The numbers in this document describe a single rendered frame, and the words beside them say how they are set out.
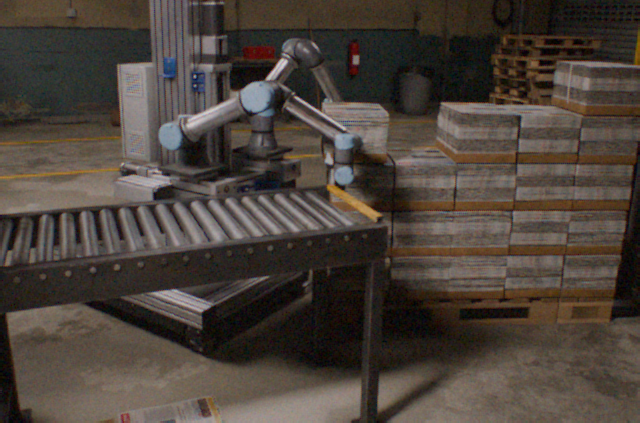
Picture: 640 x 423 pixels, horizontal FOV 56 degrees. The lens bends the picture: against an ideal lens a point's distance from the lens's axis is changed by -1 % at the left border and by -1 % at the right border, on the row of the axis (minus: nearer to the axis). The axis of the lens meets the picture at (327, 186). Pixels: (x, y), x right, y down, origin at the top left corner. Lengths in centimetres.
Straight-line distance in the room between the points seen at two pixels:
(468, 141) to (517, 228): 51
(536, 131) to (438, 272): 81
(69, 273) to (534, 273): 219
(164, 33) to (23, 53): 615
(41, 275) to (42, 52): 735
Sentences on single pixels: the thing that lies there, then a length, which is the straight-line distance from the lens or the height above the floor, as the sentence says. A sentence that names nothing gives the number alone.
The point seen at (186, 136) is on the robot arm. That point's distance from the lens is 257.
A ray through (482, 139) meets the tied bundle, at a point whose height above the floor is 95.
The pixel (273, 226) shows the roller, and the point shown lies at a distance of 204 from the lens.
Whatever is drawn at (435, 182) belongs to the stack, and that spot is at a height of 74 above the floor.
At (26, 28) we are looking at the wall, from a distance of 906.
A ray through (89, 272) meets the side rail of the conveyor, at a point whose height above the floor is 77.
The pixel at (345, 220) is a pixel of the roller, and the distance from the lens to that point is 212.
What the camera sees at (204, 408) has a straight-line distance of 254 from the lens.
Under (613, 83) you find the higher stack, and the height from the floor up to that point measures 121.
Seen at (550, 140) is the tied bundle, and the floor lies 95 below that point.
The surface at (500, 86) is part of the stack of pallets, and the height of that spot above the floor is 55.
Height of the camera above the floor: 146
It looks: 15 degrees down
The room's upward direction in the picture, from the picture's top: 1 degrees clockwise
